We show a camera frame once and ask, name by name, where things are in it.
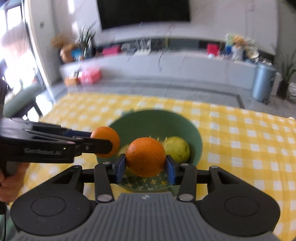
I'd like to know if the copper vase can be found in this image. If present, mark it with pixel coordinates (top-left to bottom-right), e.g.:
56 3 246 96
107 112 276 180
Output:
60 43 77 63

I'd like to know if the green colander bowl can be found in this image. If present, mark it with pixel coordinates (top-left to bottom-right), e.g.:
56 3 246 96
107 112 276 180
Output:
91 109 203 192

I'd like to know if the orange cardboard box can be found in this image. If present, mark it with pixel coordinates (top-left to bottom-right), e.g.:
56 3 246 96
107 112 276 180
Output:
64 77 80 87

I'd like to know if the person left hand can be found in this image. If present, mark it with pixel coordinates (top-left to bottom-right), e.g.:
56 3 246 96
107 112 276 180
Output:
0 163 30 203

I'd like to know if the green upholstered chair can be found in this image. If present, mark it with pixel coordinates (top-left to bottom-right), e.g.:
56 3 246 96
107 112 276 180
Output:
3 85 43 118

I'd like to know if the potted plant left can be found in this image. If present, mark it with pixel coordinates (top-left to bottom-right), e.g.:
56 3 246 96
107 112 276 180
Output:
78 22 96 59

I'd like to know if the teddy bear toy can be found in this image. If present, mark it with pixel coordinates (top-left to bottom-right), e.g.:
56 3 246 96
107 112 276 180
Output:
232 35 245 61

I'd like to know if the white TV console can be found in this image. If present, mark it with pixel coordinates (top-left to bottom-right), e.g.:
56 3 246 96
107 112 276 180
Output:
59 51 256 89

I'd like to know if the potted green plant right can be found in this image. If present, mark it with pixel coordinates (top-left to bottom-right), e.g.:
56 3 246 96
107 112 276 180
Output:
272 45 295 100

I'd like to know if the pink storage box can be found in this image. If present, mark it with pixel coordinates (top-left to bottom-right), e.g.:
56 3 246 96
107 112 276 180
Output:
79 68 102 85

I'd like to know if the yellow checkered tablecloth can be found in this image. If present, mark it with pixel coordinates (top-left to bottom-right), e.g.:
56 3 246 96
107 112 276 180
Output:
9 92 296 241

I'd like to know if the red box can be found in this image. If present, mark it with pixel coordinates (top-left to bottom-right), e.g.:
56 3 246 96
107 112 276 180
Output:
207 43 220 56

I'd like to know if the black wall television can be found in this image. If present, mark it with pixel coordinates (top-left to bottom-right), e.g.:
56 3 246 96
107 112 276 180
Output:
97 0 191 30

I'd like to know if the white wifi router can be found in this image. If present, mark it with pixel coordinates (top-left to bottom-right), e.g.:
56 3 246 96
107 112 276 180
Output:
134 38 151 55

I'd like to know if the grey blue trash bin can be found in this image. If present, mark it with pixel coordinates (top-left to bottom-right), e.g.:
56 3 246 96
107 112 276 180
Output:
251 62 276 104

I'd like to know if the magenta flat box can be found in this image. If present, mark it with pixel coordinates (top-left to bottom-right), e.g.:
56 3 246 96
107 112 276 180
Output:
102 45 121 56

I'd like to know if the green pear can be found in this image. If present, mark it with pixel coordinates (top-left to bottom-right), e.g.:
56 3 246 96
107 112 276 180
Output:
117 145 129 157
162 136 191 164

